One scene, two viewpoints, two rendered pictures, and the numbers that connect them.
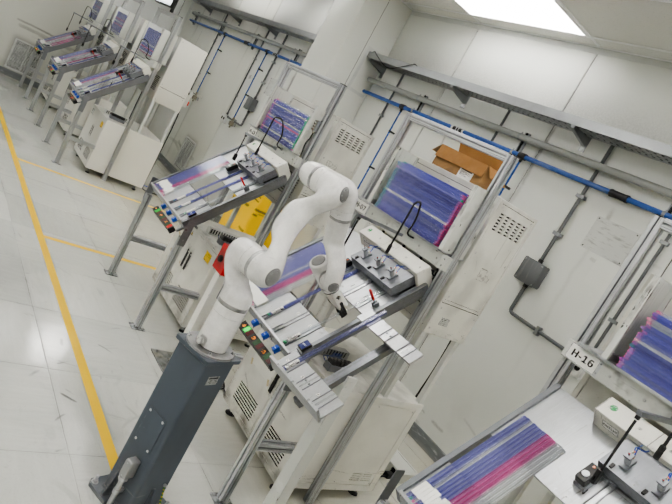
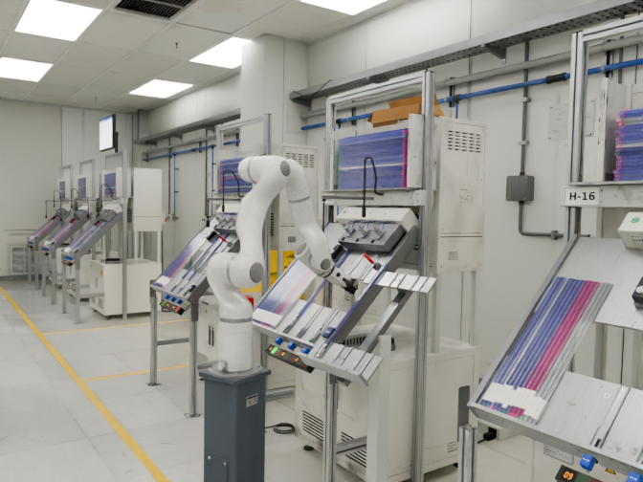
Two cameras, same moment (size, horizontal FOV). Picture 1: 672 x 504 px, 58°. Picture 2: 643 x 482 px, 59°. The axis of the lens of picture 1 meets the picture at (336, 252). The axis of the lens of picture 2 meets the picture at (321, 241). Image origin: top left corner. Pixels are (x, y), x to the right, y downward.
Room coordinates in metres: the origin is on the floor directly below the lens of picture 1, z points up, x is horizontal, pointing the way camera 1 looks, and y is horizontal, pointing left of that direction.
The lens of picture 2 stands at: (0.13, -0.26, 1.28)
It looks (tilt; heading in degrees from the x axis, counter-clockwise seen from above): 3 degrees down; 5
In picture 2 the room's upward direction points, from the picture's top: 1 degrees clockwise
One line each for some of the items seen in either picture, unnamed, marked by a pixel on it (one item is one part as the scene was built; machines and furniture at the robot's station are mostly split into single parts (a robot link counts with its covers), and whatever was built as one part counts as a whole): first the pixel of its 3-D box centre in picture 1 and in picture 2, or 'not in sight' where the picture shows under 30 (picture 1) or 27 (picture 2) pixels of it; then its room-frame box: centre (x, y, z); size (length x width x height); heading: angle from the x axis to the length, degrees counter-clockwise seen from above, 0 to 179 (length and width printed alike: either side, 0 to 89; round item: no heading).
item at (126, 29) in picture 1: (111, 70); (95, 229); (7.75, 3.66, 0.95); 1.37 x 0.82 x 1.90; 130
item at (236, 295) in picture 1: (242, 272); (230, 285); (2.13, 0.26, 1.00); 0.19 x 0.12 x 0.24; 56
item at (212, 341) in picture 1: (221, 326); (235, 344); (2.11, 0.24, 0.79); 0.19 x 0.19 x 0.18
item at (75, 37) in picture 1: (90, 52); (74, 226); (8.87, 4.59, 0.95); 1.37 x 0.82 x 1.90; 130
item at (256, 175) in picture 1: (222, 232); (231, 296); (4.04, 0.75, 0.66); 1.01 x 0.73 x 1.31; 130
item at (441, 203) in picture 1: (424, 203); (378, 161); (2.93, -0.26, 1.52); 0.51 x 0.13 x 0.27; 40
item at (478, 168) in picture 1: (476, 165); (410, 110); (3.21, -0.42, 1.82); 0.68 x 0.30 x 0.20; 40
